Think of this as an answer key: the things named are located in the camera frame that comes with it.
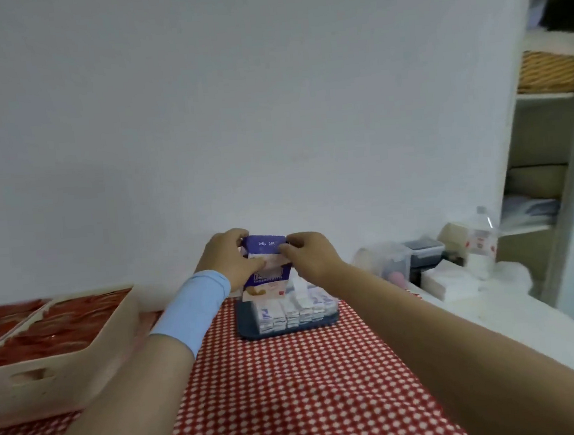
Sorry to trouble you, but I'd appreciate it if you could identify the woven wicker basket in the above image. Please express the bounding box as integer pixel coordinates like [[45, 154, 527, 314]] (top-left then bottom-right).
[[513, 46, 574, 97]]

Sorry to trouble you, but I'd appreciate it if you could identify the blue white cardboard box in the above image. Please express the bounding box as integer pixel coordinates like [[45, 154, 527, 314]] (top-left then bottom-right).
[[236, 231, 298, 304]]

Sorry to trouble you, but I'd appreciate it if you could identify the red white checked tablecloth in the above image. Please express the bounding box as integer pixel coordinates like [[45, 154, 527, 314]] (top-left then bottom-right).
[[0, 266, 476, 435]]

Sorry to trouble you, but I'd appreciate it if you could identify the cream perforated plastic basket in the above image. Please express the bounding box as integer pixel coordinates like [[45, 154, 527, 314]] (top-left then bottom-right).
[[0, 285, 148, 424]]

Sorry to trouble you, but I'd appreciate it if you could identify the person's left hand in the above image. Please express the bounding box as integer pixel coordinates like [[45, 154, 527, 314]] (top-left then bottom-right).
[[190, 225, 270, 301]]

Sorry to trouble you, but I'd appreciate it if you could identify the clear plastic container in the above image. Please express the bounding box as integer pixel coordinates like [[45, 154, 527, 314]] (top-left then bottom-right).
[[351, 239, 416, 295]]

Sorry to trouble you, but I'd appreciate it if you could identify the light blue wristband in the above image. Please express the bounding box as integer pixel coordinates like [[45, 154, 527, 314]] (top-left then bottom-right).
[[143, 268, 237, 364]]

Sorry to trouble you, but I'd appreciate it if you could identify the clear storage box blue base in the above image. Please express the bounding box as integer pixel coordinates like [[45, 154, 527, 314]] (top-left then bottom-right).
[[231, 265, 342, 344]]

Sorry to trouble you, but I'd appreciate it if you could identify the white folded towel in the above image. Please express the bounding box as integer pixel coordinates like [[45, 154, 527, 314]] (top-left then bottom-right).
[[521, 27, 574, 62]]

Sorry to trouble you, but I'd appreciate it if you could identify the pile of red packets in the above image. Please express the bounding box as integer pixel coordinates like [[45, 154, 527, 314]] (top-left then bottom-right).
[[0, 288, 138, 368], [0, 298, 55, 350]]

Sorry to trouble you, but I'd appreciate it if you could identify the blue white folded cloth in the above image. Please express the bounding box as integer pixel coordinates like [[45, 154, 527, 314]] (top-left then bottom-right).
[[498, 191, 564, 232]]

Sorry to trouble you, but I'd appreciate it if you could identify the row of bandage stacks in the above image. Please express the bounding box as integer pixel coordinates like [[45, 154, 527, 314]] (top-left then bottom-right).
[[251, 280, 340, 336]]

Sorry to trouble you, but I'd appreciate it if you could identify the person's right forearm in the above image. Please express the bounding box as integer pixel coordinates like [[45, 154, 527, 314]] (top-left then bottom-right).
[[320, 242, 574, 435]]

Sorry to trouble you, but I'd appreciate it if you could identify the pink plastic tray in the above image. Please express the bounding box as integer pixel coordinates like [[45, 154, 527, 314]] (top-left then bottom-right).
[[0, 309, 174, 432]]

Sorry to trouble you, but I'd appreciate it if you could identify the beige round object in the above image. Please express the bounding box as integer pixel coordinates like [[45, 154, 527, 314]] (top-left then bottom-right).
[[436, 220, 475, 266]]

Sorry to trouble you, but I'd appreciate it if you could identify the black flat object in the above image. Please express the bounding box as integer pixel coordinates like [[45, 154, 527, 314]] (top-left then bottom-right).
[[400, 235, 449, 288]]

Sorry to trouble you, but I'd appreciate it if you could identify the person's left forearm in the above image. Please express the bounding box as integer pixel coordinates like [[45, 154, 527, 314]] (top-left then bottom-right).
[[17, 330, 202, 435]]

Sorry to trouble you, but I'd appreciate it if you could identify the person's right hand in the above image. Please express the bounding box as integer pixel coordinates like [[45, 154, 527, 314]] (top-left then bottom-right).
[[276, 228, 348, 289]]

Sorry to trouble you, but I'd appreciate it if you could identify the clear container red label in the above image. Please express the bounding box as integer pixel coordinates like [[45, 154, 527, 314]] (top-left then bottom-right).
[[461, 204, 502, 282]]

